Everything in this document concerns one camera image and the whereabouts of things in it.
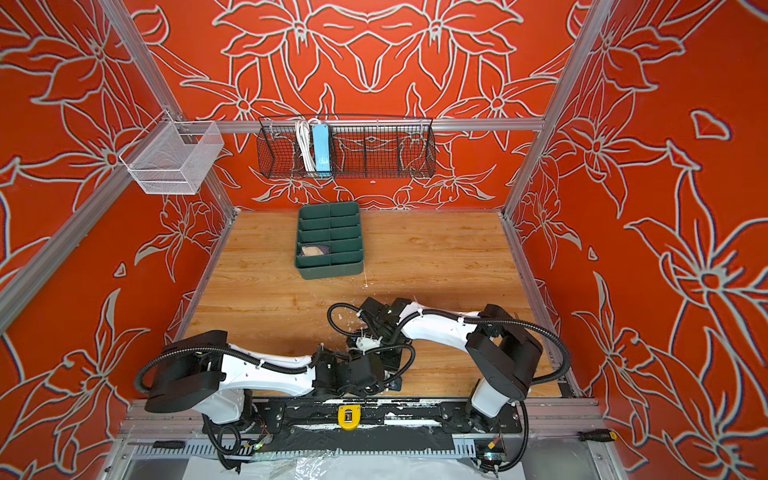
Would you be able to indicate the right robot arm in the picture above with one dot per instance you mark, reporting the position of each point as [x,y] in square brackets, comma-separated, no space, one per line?
[511,355]

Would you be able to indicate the green compartment tray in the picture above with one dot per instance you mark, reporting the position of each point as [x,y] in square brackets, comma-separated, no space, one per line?
[337,225]

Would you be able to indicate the black wire wall basket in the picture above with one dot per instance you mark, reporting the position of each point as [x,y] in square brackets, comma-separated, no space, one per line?
[360,147]

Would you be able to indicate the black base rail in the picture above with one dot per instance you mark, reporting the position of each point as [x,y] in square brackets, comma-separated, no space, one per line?
[416,427]

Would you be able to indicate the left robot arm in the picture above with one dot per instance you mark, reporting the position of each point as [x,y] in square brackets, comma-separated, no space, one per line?
[207,374]

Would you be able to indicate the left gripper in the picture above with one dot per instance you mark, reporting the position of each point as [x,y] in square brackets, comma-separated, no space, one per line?
[365,390]

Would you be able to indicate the clear plastic wall bin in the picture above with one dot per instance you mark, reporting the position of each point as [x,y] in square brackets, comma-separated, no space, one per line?
[174,158]

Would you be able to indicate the light blue box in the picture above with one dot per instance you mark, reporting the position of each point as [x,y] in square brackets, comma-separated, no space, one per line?
[321,143]

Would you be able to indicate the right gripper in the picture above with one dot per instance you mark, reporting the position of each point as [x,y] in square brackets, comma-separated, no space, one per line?
[392,364]

